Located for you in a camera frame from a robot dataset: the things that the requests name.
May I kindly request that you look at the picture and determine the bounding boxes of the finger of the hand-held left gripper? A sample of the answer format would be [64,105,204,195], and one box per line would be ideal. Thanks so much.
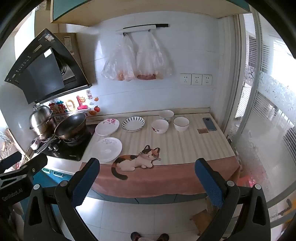
[14,153,48,178]
[0,152,22,171]

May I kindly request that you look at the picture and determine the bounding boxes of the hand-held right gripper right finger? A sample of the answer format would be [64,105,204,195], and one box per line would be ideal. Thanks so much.
[195,158,271,241]

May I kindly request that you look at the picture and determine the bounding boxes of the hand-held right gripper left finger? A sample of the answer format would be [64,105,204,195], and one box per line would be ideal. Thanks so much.
[23,158,101,241]

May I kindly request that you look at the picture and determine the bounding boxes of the white bowl with dark rim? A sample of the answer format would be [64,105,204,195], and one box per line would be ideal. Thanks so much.
[173,117,190,132]

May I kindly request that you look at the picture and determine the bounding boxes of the white plate with dark strokes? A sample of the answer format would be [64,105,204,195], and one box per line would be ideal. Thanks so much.
[122,116,145,132]

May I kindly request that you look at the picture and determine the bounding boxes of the white bowl with red print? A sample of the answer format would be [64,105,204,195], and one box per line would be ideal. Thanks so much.
[151,119,169,134]

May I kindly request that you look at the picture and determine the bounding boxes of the wooden stool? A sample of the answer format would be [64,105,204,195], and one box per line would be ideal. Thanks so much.
[190,197,220,235]

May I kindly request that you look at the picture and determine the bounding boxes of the black gas stove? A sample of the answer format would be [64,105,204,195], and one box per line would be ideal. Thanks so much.
[35,124,96,162]

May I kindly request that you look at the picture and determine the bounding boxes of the large white plate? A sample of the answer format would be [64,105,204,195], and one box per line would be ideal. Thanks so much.
[91,137,123,163]

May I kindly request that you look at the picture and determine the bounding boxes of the red plastic stool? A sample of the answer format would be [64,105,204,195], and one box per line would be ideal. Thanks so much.
[238,175,257,188]

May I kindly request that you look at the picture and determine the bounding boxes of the striped cat-print tablecloth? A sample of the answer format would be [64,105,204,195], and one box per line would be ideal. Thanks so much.
[80,113,241,198]

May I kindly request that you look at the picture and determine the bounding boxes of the steel pot with lid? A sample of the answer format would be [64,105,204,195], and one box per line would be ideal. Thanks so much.
[29,105,57,141]

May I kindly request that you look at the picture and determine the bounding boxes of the dark wok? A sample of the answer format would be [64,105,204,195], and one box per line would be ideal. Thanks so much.
[35,113,87,149]

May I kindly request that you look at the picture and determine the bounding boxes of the white plate with pink flowers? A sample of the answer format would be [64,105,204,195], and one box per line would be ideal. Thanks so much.
[95,118,120,136]

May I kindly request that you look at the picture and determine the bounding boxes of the blue smartphone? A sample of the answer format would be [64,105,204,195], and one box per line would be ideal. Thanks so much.
[203,117,217,131]

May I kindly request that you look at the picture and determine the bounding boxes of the white bowl with coloured dots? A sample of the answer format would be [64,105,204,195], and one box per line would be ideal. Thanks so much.
[159,110,174,123]

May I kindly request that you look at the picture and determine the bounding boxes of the black range hood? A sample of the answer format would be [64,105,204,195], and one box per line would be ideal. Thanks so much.
[4,28,92,105]

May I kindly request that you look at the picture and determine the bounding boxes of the window with patterned film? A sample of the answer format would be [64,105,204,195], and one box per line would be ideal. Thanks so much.
[231,14,296,232]

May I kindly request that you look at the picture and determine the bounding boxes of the wooden upper cabinet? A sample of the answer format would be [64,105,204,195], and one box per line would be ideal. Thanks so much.
[50,0,252,27]

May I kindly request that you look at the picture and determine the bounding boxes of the colourful wall stickers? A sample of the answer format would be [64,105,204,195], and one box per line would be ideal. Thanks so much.
[48,89,101,116]

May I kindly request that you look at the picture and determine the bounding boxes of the white wall hook rail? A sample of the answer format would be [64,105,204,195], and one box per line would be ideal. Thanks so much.
[116,23,170,36]

